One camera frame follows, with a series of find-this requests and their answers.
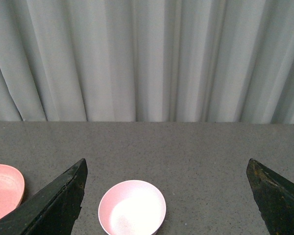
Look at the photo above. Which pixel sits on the pink plate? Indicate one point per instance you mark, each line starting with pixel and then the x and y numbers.
pixel 12 188

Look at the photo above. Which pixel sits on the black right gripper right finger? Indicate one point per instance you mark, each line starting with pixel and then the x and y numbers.
pixel 274 196

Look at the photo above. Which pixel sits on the grey curtain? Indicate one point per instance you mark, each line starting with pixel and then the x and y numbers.
pixel 147 60

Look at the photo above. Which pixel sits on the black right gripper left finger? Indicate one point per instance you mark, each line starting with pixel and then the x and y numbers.
pixel 53 210

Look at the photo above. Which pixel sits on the pink bowl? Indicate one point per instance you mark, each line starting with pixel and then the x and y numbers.
pixel 132 207

